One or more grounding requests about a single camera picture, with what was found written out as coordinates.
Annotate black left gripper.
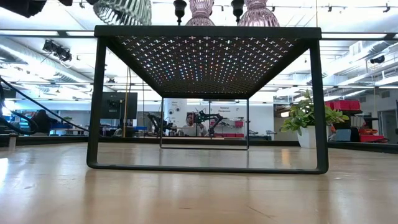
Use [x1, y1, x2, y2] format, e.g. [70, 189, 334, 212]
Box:
[0, 0, 100, 19]

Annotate green ribbed glass candle holder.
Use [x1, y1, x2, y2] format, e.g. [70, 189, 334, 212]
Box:
[92, 0, 153, 27]

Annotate black metal candlestick holder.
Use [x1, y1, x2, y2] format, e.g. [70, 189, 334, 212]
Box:
[172, 0, 188, 26]
[230, 0, 246, 25]

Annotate black ceiling spotlights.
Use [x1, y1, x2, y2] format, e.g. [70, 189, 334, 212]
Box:
[42, 39, 73, 62]

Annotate black monitor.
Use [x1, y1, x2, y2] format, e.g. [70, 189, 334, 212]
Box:
[99, 91, 139, 120]

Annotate person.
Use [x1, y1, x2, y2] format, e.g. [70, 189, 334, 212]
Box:
[182, 112, 208, 137]
[29, 109, 59, 136]

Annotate black perforated metal shelf riser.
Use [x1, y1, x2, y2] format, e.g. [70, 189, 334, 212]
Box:
[86, 25, 330, 175]

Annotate small red bins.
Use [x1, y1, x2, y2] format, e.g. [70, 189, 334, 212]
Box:
[214, 120, 245, 138]

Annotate potted green plant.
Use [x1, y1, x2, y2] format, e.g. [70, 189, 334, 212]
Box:
[279, 89, 351, 149]

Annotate red storage bins on rack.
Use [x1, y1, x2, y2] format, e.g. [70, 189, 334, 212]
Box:
[325, 99, 361, 111]

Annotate red box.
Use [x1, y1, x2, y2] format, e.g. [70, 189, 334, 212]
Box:
[359, 129, 386, 143]

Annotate black looped cable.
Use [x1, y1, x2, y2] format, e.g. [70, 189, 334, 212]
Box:
[0, 76, 90, 137]

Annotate yellow hanging cable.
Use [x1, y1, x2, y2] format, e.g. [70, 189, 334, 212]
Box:
[123, 70, 131, 138]

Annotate black aluminium table frame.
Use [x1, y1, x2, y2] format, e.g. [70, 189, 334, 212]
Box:
[0, 134, 398, 155]

